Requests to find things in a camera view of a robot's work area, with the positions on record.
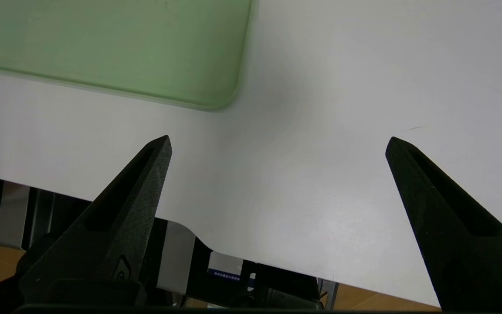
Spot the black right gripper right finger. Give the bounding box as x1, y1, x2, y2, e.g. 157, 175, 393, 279
385, 137, 502, 311

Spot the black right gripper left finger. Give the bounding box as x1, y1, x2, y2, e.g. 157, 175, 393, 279
19, 135, 173, 306

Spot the black robot chassis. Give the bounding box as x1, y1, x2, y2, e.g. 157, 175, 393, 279
186, 244, 326, 311

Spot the light green plastic tray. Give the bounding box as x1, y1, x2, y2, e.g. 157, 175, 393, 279
0, 0, 254, 110

